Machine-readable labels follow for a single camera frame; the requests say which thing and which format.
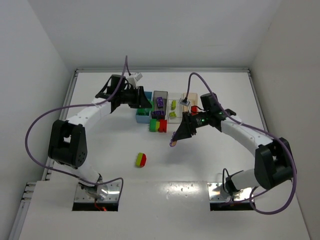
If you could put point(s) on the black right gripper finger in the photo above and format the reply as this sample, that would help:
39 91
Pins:
181 135
185 123

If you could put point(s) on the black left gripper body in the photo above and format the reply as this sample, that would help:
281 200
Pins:
139 97

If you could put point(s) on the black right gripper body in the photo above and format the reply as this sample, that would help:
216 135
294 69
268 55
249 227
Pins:
189 124

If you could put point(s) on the purple butterfly lego brick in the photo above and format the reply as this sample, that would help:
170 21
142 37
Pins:
172 142

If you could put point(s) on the red flower lego brick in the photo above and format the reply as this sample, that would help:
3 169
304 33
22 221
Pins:
194 110

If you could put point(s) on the purple rounded lego brick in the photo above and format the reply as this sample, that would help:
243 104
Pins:
158 114

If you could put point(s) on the lime red lego pair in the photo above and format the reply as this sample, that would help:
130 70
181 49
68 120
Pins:
141 160

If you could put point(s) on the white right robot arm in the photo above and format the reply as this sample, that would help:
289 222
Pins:
272 165

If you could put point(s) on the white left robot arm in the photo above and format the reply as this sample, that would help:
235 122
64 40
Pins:
68 142

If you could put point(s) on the blue container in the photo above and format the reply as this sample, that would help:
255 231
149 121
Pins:
145 120

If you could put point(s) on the smoky grey container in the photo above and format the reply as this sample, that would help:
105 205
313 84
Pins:
164 95

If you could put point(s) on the clear transparent container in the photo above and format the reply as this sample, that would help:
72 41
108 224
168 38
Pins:
178 111

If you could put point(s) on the green red lego stack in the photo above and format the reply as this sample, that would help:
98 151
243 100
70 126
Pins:
160 125

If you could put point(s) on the amber transparent container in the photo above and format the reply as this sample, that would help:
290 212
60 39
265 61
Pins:
193 98

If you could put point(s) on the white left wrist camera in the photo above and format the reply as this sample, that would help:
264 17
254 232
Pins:
134 78

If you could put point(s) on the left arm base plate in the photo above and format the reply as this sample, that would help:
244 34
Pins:
105 194

